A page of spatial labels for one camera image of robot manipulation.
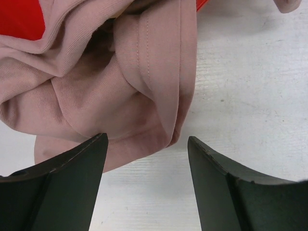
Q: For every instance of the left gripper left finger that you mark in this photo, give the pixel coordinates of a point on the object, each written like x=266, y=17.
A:
x=58, y=194

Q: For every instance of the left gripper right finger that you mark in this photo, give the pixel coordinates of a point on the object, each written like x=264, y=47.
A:
x=233, y=197

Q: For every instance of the red plastic bin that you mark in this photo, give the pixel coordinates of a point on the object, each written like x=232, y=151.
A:
x=146, y=24

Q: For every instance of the dusty pink t shirt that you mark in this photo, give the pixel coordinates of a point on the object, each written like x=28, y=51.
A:
x=244, y=90

